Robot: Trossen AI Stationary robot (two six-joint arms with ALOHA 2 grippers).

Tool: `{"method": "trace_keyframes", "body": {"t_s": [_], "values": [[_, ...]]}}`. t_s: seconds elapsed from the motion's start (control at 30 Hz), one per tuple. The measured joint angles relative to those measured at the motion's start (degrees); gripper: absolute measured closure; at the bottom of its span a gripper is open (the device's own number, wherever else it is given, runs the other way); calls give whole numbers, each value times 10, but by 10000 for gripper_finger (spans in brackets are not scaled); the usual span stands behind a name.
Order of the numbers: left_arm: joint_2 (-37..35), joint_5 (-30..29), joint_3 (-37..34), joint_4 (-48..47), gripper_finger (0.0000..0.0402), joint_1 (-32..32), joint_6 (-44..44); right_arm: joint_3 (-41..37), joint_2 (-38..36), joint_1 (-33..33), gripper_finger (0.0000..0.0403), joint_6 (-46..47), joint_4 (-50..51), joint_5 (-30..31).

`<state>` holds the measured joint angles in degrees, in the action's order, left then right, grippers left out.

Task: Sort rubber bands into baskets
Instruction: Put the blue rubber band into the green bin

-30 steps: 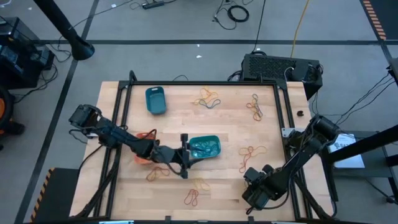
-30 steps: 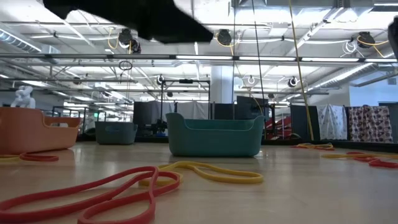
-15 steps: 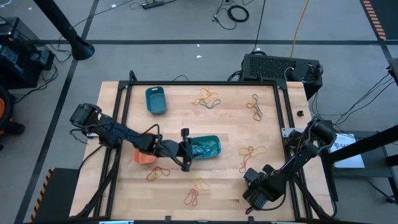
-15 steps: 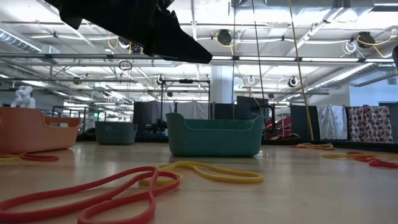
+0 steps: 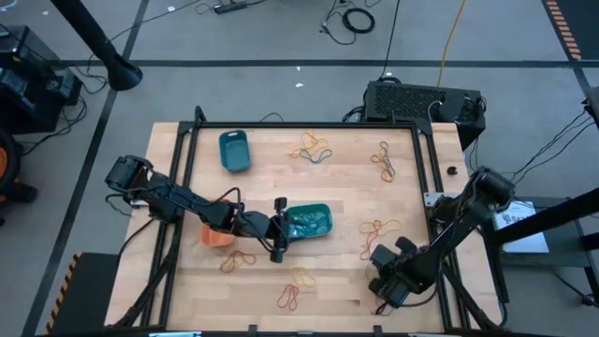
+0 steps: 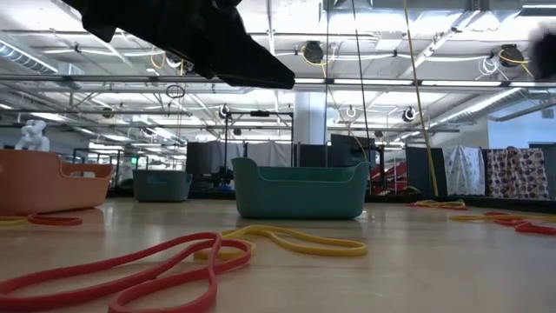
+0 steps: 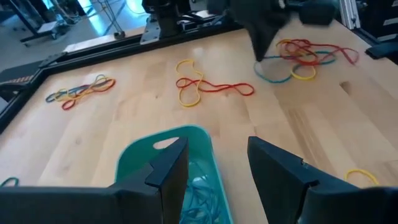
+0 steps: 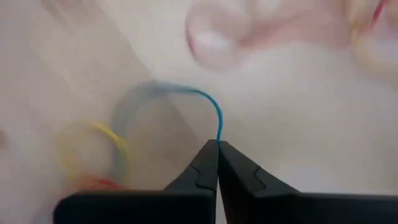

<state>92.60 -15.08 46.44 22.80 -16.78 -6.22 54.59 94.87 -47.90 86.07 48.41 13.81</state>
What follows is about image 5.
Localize coiled black cable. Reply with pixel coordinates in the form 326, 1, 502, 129
341, 7, 377, 36

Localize black equipment cart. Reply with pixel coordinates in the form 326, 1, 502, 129
0, 23, 85, 136

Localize black computer case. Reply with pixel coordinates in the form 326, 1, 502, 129
362, 80, 488, 152

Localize orange black wheel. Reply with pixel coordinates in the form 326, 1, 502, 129
0, 128, 39, 228

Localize black hazard-striped mat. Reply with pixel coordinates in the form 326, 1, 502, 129
44, 251, 121, 336
541, 0, 599, 63

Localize black stand pole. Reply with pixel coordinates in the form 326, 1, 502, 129
49, 0, 144, 93

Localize black metal table frame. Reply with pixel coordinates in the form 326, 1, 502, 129
105, 105, 509, 334

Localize white printed paper sheet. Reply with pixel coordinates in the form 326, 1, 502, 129
493, 200, 551, 256

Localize grey side table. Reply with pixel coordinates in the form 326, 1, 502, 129
481, 195, 599, 269

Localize blue plastic basket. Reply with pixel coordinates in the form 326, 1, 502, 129
218, 129, 253, 174

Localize black power strip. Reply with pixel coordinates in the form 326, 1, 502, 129
212, 1, 249, 15

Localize black tripod leg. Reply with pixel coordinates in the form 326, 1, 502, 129
549, 266, 599, 309

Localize blue rubber band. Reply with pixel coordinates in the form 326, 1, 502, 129
308, 212, 329, 233
299, 148, 334, 166
295, 213, 317, 234

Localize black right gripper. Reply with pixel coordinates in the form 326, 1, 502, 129
368, 236, 425, 310

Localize black support beam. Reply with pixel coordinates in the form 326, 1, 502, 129
489, 185, 599, 248

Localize yellow cable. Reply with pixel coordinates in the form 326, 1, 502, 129
436, 0, 469, 89

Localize yellow rubber band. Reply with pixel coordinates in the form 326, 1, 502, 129
291, 266, 319, 288
372, 218, 403, 235
289, 139, 324, 159

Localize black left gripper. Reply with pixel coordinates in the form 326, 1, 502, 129
232, 196, 301, 265

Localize thin black cable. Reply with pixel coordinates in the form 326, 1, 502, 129
319, 0, 358, 47

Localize teal plastic basket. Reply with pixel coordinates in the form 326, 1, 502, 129
285, 202, 334, 240

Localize long black cable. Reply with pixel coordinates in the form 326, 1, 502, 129
377, 0, 402, 80

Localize orange plastic basket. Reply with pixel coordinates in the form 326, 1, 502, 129
200, 199, 236, 248

